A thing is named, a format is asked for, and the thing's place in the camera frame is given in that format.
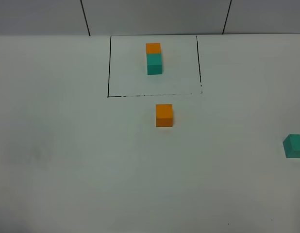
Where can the teal template block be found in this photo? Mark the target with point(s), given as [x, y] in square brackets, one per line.
[154, 64]

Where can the orange template block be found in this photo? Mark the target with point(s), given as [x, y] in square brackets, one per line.
[153, 48]

